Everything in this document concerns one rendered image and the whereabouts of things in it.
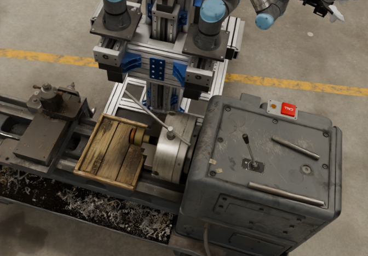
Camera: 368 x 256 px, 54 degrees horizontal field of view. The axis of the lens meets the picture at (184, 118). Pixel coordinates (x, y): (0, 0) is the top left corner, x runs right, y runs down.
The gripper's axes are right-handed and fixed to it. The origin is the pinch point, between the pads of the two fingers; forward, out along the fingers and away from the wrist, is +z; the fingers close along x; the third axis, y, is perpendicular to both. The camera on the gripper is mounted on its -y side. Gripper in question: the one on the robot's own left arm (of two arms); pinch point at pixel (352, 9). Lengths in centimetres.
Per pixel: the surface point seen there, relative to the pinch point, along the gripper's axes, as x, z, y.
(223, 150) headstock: 74, -15, 23
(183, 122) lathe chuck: 72, -36, 25
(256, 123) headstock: 55, -10, 25
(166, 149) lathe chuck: 86, -35, 26
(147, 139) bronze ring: 83, -47, 37
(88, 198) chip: 114, -70, 88
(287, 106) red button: 39.8, -2.6, 26.2
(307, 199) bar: 75, 21, 20
